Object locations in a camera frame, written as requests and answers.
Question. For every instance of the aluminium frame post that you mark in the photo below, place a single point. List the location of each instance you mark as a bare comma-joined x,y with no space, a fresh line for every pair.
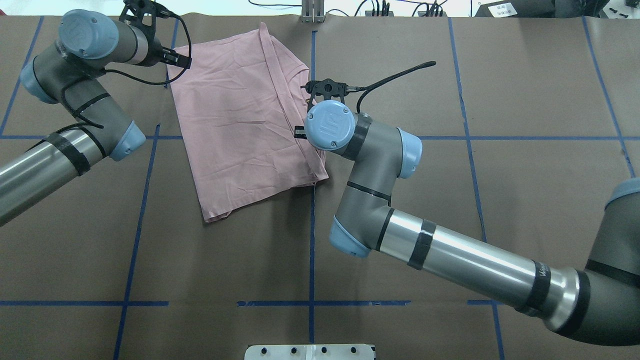
313,11

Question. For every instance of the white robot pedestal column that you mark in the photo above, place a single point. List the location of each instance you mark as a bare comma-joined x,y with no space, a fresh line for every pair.
340,351

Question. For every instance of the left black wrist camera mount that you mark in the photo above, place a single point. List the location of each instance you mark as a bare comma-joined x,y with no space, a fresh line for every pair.
143,14

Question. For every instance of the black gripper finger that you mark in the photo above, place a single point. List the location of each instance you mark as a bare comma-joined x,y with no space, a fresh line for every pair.
300,133

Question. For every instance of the black box with label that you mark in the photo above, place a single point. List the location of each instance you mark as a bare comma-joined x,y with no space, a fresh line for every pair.
553,9

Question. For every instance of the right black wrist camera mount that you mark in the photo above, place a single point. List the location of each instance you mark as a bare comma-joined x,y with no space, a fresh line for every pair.
328,89

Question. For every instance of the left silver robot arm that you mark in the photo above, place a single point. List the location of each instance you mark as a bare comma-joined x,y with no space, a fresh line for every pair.
89,45

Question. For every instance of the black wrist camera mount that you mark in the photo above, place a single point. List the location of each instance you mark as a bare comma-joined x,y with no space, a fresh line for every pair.
143,14
328,89

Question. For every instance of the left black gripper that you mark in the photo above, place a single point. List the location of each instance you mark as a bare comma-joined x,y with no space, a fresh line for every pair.
159,53

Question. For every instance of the pink printed t-shirt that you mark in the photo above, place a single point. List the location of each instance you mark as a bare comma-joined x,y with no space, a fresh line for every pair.
238,106

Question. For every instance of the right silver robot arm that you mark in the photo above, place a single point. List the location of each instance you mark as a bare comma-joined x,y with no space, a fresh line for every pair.
596,305

